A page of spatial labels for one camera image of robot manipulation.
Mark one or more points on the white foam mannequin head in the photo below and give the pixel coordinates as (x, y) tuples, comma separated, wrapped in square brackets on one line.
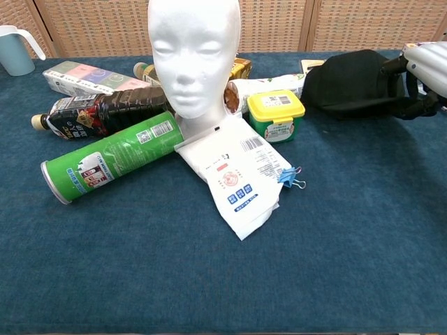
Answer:
[(193, 52)]

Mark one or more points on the green tea bottle cream cap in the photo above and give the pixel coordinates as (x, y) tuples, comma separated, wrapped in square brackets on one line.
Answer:
[(146, 73)]

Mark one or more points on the green tub yellow lid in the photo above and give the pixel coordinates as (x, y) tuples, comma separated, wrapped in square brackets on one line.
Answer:
[(274, 111)]

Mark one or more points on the green chips can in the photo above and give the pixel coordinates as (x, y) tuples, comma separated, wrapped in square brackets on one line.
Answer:
[(115, 157)]

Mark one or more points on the blue tablecloth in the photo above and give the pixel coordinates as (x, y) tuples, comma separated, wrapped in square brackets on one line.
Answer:
[(174, 272)]

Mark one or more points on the dark tea plastic bottle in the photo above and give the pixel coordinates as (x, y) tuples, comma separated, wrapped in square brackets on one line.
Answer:
[(115, 110)]

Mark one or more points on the black baseball cap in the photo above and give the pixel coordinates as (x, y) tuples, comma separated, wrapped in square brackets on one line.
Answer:
[(349, 83)]

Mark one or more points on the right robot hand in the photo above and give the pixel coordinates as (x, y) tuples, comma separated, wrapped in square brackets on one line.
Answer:
[(431, 61)]

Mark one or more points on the woven wooden folding screen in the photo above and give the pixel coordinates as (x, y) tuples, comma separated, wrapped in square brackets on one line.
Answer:
[(97, 24)]

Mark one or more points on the blue binder clip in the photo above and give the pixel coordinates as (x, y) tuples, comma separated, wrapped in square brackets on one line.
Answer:
[(287, 176)]

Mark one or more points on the yellow brown drink carton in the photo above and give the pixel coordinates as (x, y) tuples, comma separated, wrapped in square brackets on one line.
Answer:
[(241, 68)]

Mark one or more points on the razor on yellow blister card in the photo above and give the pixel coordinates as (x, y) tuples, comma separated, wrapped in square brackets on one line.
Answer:
[(311, 64)]

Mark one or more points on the pastel tissue multipack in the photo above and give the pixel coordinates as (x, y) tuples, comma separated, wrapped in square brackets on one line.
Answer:
[(91, 78)]

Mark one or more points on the white label bottle orange cap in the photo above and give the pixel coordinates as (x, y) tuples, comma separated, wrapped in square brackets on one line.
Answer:
[(272, 83)]

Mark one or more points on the white printed plastic bag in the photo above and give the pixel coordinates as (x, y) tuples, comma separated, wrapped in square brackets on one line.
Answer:
[(234, 174)]

